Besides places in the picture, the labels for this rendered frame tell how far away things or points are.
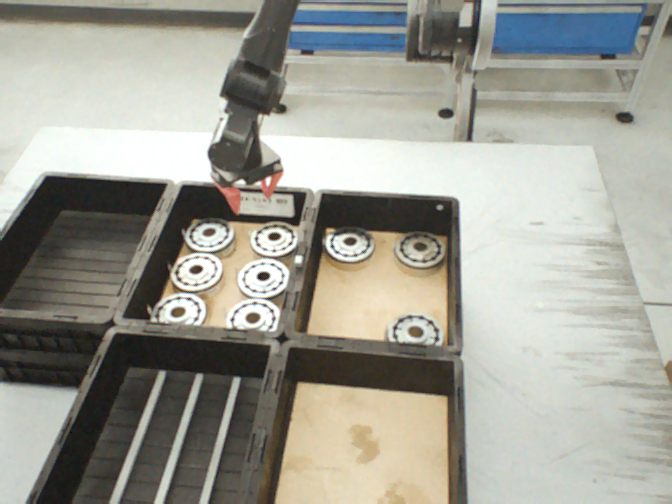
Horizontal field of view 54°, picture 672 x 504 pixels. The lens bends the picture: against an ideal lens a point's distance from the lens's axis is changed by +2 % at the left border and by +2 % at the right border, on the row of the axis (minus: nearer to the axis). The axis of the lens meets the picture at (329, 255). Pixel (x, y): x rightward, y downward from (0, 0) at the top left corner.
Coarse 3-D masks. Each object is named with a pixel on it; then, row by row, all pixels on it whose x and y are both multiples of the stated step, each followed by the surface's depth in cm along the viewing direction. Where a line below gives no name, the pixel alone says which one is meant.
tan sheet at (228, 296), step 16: (240, 224) 144; (256, 224) 144; (240, 240) 141; (240, 256) 137; (224, 272) 134; (288, 272) 134; (224, 288) 131; (208, 304) 128; (224, 304) 128; (224, 320) 125
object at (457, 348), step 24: (336, 192) 136; (360, 192) 136; (384, 192) 135; (312, 216) 131; (456, 216) 130; (312, 240) 126; (456, 240) 125; (456, 264) 122; (456, 288) 116; (288, 312) 113; (456, 312) 113; (288, 336) 109; (312, 336) 109; (336, 336) 109; (456, 336) 109
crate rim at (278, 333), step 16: (176, 192) 137; (288, 192) 137; (304, 192) 136; (304, 208) 132; (160, 224) 130; (304, 224) 129; (304, 240) 126; (144, 256) 124; (128, 288) 118; (288, 288) 117; (128, 304) 116; (288, 304) 114; (128, 320) 113; (144, 320) 113; (256, 336) 110; (272, 336) 110
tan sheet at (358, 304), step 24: (384, 240) 140; (384, 264) 135; (336, 288) 130; (360, 288) 130; (384, 288) 130; (408, 288) 130; (432, 288) 130; (312, 312) 126; (336, 312) 126; (360, 312) 126; (384, 312) 125; (408, 312) 125; (432, 312) 125; (360, 336) 122
